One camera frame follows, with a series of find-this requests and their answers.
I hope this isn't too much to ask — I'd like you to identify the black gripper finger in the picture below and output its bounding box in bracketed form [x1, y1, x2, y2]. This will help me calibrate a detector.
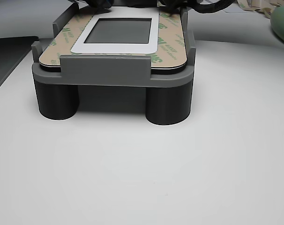
[85, 0, 112, 10]

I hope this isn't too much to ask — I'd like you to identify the tan printed adhesive liner film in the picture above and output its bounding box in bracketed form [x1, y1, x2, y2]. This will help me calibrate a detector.
[39, 1, 188, 69]

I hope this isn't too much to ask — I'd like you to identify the pile of peeled film strips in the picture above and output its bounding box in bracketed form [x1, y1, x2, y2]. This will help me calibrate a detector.
[237, 0, 280, 21]

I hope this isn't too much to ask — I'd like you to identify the white bezel display panel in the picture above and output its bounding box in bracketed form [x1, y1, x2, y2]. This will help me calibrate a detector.
[38, 6, 188, 75]

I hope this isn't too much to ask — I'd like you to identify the grey plastic fixture holder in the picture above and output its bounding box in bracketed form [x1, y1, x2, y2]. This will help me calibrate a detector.
[31, 2, 197, 127]

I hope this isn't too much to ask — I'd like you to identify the dark grey flat tray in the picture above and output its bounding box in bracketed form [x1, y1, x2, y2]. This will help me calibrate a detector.
[0, 36, 39, 96]

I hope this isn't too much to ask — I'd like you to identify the green rounded object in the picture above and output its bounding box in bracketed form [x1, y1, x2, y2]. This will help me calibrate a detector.
[269, 6, 284, 50]

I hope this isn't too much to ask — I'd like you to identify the black braided cable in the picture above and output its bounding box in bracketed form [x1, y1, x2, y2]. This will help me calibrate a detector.
[191, 0, 235, 15]

